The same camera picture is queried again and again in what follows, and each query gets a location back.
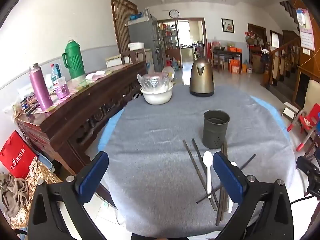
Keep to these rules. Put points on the framed wall picture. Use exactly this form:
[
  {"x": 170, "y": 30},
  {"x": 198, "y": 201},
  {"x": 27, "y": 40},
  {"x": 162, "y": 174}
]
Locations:
[{"x": 228, "y": 25}]

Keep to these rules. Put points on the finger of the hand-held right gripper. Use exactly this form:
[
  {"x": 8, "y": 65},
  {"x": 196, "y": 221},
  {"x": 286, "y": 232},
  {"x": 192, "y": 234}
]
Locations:
[{"x": 307, "y": 165}]

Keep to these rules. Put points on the bronze electric kettle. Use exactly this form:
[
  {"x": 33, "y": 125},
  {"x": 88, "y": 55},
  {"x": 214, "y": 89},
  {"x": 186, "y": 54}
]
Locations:
[{"x": 202, "y": 80}]

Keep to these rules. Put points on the brown wooden chopstick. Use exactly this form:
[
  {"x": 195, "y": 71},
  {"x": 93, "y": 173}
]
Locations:
[
  {"x": 222, "y": 210},
  {"x": 218, "y": 212},
  {"x": 225, "y": 205}
]

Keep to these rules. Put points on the wooden lattice door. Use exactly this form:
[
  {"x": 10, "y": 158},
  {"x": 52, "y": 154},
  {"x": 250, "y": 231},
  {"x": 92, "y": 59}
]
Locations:
[{"x": 122, "y": 22}]

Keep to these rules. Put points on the grey tablecloth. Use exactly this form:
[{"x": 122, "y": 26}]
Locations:
[{"x": 162, "y": 142}]

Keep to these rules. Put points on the carved wooden sideboard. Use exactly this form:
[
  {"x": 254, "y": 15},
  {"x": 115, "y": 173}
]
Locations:
[{"x": 75, "y": 115}]

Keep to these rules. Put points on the shelf with goods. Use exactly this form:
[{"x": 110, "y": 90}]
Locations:
[{"x": 170, "y": 40}]

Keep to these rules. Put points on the pink wall calendar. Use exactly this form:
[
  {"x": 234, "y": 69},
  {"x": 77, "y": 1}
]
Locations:
[{"x": 307, "y": 35}]

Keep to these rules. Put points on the clear water bottle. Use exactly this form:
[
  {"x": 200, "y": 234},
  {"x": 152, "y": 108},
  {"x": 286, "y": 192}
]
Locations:
[{"x": 53, "y": 73}]

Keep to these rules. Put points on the cream chair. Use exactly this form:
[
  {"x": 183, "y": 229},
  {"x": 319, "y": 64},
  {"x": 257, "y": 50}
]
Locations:
[{"x": 312, "y": 92}]

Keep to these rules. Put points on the wooden stair railing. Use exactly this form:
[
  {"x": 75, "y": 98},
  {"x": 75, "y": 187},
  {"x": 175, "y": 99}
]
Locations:
[{"x": 280, "y": 62}]

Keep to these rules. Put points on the white lidded pot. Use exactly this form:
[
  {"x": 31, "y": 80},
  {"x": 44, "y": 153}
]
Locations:
[{"x": 136, "y": 46}]

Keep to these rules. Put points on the purple thermos flask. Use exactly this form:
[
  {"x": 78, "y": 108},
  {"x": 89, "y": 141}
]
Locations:
[{"x": 40, "y": 87}]

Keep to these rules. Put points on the round wall clock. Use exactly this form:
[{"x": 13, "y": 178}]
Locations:
[{"x": 174, "y": 13}]

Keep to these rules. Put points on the green thermos jug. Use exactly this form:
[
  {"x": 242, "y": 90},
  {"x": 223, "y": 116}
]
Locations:
[{"x": 74, "y": 60}]

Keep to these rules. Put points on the dark grey utensil holder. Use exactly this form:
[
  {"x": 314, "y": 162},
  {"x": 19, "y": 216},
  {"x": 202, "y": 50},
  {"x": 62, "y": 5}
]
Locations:
[{"x": 215, "y": 132}]

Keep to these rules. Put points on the white step stool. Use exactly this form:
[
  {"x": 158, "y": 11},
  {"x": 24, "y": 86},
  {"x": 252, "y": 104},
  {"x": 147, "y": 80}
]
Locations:
[{"x": 291, "y": 110}]

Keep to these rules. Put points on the white crumpled tissue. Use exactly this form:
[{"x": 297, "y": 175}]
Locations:
[{"x": 95, "y": 75}]

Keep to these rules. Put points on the white floor fan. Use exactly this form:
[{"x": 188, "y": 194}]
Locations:
[{"x": 168, "y": 72}]

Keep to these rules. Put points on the small wooden cabinet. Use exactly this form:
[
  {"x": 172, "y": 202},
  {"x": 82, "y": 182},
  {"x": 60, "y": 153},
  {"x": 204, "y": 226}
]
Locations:
[{"x": 136, "y": 57}]

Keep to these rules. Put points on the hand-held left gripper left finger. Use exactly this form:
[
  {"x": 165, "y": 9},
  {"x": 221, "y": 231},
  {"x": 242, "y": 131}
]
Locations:
[{"x": 92, "y": 172}]

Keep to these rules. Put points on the white bowl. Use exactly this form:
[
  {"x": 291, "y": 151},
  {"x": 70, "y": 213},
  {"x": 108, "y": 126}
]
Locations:
[{"x": 157, "y": 97}]

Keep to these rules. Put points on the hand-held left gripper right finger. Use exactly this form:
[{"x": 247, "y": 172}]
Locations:
[{"x": 228, "y": 177}]

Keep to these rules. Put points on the blue flask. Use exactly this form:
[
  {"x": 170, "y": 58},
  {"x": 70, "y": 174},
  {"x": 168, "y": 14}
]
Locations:
[{"x": 58, "y": 70}]

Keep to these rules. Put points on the dark square chopstick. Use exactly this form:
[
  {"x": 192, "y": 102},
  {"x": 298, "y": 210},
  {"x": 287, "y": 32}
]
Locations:
[
  {"x": 191, "y": 157},
  {"x": 197, "y": 151}
]

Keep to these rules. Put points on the purple lidded cup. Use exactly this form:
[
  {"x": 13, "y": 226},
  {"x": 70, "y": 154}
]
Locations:
[{"x": 62, "y": 90}]

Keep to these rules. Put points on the blue table cover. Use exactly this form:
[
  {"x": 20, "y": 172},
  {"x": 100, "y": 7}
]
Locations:
[{"x": 111, "y": 127}]

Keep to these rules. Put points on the brown cloth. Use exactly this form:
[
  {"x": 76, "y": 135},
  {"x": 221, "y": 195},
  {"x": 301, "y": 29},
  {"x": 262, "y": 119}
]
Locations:
[{"x": 13, "y": 195}]

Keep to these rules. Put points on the red paper bag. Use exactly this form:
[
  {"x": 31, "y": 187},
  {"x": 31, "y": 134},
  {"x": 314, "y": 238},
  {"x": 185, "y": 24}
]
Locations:
[{"x": 17, "y": 155}]

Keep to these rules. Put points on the red child chair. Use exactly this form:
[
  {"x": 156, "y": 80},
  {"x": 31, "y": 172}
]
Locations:
[{"x": 308, "y": 121}]

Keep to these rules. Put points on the grey refrigerator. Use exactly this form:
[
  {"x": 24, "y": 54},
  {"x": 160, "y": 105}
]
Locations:
[{"x": 142, "y": 35}]

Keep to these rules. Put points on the dark wooden side table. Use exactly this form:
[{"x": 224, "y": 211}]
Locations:
[{"x": 226, "y": 53}]

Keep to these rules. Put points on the patterned sideboard cover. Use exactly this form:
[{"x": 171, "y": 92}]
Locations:
[{"x": 80, "y": 83}]

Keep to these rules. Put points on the black round chopstick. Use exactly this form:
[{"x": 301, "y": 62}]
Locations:
[{"x": 247, "y": 160}]

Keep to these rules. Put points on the white box appliance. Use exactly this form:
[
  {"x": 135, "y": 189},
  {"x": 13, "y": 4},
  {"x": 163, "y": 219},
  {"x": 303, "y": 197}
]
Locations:
[{"x": 113, "y": 61}]

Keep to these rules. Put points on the orange cardboard box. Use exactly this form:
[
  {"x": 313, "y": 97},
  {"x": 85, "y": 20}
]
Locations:
[{"x": 235, "y": 66}]

